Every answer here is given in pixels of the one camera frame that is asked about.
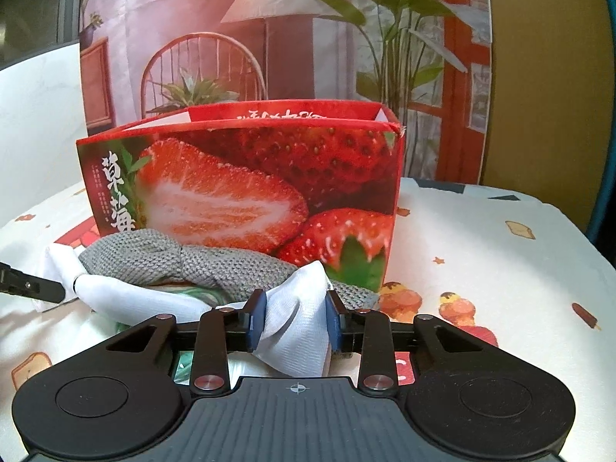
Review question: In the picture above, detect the blue curtain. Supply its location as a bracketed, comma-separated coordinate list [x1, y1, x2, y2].
[586, 149, 616, 263]

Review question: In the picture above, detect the red strawberry print box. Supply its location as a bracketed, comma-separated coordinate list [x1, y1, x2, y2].
[76, 100, 406, 294]

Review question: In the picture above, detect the yellow board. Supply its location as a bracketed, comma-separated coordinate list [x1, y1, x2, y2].
[477, 0, 608, 234]

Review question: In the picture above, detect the white cloth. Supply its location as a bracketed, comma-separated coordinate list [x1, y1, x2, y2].
[45, 243, 338, 379]

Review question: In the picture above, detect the green patterned cloth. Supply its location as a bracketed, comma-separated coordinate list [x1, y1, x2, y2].
[144, 283, 227, 309]

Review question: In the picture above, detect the cartoon printed tablecloth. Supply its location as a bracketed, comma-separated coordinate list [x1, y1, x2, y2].
[0, 177, 616, 462]

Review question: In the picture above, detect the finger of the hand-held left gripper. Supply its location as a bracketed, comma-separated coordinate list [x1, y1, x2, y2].
[0, 262, 67, 305]

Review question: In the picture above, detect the wall poster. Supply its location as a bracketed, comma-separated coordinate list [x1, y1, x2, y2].
[79, 0, 492, 184]

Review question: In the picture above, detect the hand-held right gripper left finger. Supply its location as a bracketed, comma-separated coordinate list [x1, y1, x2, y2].
[105, 289, 268, 393]

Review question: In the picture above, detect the grey knitted cloth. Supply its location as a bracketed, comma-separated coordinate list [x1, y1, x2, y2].
[79, 233, 380, 311]

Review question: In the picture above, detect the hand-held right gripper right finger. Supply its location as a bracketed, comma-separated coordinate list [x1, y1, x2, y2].
[324, 291, 484, 392]

